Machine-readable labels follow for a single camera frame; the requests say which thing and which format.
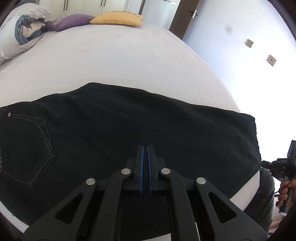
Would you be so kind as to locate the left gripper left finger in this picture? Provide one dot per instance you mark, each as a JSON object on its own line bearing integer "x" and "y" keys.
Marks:
{"x": 92, "y": 210}

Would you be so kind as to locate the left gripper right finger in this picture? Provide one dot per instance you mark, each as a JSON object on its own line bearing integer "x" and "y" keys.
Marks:
{"x": 198, "y": 210}

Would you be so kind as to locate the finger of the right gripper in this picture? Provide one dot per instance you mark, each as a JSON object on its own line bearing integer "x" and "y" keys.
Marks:
{"x": 267, "y": 165}

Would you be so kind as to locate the black denim pants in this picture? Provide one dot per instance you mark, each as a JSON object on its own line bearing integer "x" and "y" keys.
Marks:
{"x": 51, "y": 145}

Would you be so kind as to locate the person's right hand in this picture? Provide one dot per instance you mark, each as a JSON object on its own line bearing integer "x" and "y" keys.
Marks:
{"x": 284, "y": 186}

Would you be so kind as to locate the white bed mattress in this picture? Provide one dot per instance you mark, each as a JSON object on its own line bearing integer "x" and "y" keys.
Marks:
{"x": 147, "y": 57}

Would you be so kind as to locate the brown wooden door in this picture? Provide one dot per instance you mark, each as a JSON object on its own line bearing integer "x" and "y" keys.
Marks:
{"x": 185, "y": 13}

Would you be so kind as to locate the purple cushion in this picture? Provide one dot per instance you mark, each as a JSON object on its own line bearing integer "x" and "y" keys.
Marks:
{"x": 70, "y": 21}

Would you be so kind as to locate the yellow cushion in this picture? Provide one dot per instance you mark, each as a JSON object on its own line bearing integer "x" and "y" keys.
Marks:
{"x": 119, "y": 18}

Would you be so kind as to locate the rolled beige duvet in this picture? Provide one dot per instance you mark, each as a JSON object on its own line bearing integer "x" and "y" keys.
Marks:
{"x": 22, "y": 29}

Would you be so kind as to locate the cream wardrobe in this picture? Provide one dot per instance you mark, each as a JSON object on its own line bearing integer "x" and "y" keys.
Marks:
{"x": 62, "y": 8}

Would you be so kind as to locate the lower wall socket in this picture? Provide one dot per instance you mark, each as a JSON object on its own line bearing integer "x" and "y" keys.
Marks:
{"x": 271, "y": 60}

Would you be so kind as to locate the wall socket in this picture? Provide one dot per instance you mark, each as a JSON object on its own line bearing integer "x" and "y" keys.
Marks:
{"x": 271, "y": 60}
{"x": 249, "y": 43}

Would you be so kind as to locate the upper wall socket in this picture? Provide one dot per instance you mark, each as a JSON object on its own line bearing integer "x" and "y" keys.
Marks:
{"x": 249, "y": 43}

